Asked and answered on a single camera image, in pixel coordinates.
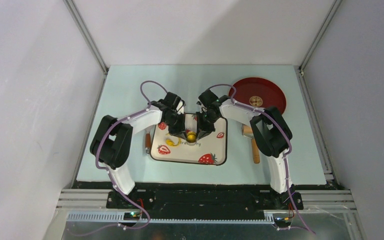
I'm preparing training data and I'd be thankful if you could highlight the aluminium frame rail front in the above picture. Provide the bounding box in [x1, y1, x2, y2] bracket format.
[55, 189, 357, 225]

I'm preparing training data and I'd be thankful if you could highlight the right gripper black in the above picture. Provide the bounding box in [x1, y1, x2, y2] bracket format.
[195, 111, 219, 140]

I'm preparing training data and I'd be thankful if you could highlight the yellow dough piece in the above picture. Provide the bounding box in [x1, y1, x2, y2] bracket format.
[187, 131, 197, 143]

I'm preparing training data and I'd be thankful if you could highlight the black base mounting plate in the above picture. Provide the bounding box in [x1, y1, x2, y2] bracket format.
[106, 183, 304, 221]

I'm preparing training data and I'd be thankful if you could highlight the yellow dough trim scrap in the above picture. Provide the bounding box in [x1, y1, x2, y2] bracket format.
[165, 133, 182, 147]

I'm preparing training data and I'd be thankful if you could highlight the strawberry pattern white tray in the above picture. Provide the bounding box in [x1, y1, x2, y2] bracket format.
[150, 118, 228, 165]

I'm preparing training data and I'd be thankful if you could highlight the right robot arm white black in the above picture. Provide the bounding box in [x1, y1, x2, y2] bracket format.
[196, 89, 292, 209]

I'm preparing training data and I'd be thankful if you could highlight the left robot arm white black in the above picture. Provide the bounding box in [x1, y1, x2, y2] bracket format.
[89, 92, 187, 208]

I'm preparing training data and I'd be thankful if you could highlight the metal scraper wooden handle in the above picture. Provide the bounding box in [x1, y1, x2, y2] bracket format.
[145, 131, 152, 155]

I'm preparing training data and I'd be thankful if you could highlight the round red plate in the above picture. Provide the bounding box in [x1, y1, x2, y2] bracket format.
[233, 77, 287, 114]

